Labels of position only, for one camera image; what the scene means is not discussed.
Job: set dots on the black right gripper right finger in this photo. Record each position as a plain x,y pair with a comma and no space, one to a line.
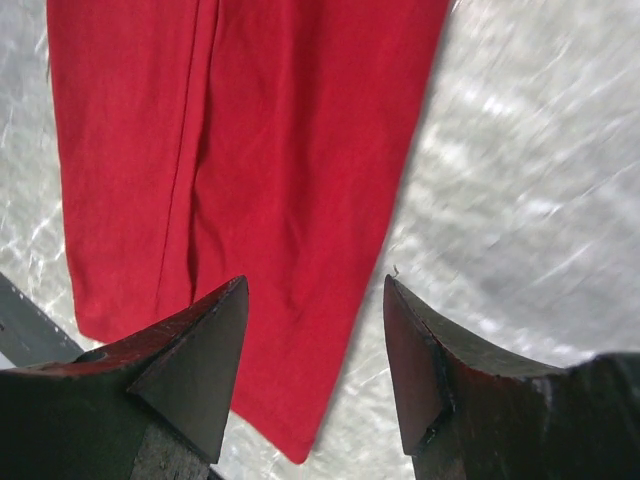
469,409

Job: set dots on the red t shirt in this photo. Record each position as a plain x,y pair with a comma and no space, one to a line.
204,140

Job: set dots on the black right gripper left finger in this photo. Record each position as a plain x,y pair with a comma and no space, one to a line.
153,405

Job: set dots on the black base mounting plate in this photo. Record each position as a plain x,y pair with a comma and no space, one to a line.
28,336

